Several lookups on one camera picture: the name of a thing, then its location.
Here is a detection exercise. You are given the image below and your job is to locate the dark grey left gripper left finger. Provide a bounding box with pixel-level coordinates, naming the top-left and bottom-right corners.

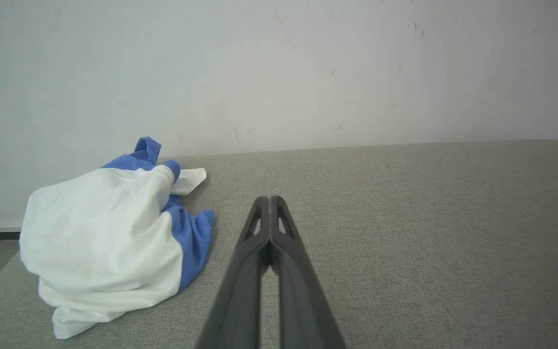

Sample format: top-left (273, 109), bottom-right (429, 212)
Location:
top-left (195, 195), bottom-right (272, 349)

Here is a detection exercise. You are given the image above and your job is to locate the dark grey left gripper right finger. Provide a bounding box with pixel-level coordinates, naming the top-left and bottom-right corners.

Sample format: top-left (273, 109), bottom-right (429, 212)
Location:
top-left (269, 195), bottom-right (348, 349)

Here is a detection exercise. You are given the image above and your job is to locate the white and blue sweatshirt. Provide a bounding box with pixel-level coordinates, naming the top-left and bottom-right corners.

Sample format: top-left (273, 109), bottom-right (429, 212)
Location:
top-left (19, 136), bottom-right (215, 340)

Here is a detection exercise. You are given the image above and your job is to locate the grey fabric sofa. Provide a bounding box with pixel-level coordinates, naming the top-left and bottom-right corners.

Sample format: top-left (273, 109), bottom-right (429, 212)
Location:
top-left (0, 140), bottom-right (558, 349)

